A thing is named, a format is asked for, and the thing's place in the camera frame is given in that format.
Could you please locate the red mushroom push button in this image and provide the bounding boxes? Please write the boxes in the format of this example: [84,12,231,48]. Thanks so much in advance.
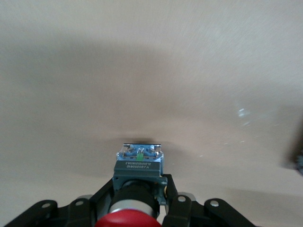
[95,141,169,227]

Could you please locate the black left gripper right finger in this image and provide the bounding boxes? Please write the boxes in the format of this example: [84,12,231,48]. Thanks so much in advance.
[160,174,259,227]

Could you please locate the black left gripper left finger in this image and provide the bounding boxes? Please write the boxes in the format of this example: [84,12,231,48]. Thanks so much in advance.
[0,177,115,227]

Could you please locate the metal mesh power supply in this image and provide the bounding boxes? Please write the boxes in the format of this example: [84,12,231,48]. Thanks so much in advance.
[280,141,303,177]

